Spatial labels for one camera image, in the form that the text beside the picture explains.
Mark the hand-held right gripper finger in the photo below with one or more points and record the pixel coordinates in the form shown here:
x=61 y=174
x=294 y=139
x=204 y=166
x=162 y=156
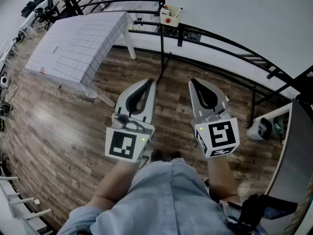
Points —
x=195 y=104
x=218 y=94

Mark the person's right forearm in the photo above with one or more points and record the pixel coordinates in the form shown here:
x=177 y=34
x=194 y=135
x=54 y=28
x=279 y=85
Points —
x=221 y=177

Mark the grey desk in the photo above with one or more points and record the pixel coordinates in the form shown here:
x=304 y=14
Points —
x=296 y=143

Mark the black shoe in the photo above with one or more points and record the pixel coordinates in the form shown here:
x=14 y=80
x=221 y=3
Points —
x=175 y=154
x=157 y=155

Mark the black-capped white marker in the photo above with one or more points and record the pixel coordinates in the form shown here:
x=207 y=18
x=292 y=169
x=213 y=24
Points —
x=178 y=13

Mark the person's left forearm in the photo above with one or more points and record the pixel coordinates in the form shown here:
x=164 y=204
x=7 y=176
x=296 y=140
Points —
x=115 y=182

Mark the white grey device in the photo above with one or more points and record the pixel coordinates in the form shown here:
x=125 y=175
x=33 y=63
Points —
x=254 y=131

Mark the black metal rack frame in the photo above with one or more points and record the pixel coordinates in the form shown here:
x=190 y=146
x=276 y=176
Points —
x=162 y=45

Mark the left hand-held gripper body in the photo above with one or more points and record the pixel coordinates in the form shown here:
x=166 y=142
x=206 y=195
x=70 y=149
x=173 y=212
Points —
x=122 y=143

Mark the small round white device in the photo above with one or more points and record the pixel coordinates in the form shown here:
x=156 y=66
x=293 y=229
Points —
x=4 y=81

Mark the white grid tablecloth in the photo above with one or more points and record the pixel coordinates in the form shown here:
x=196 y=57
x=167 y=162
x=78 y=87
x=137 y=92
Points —
x=73 y=48

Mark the dark metal railing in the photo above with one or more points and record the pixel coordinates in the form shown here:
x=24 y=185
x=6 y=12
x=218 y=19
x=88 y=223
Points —
x=110 y=1

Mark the cream plastic box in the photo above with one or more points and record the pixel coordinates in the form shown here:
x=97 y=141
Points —
x=174 y=19

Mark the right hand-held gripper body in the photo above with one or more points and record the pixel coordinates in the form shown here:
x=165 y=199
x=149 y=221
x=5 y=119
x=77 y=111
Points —
x=222 y=133

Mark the light blue shirt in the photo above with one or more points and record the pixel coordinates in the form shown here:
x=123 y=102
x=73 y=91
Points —
x=159 y=199

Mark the black office chair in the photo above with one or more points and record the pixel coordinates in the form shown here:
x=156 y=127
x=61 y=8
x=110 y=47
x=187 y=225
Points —
x=47 y=11

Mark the white side table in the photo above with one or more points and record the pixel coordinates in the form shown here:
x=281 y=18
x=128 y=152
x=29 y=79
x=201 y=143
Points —
x=271 y=112

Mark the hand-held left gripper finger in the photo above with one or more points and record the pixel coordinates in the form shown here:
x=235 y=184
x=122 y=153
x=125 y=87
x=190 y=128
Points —
x=122 y=99
x=151 y=101

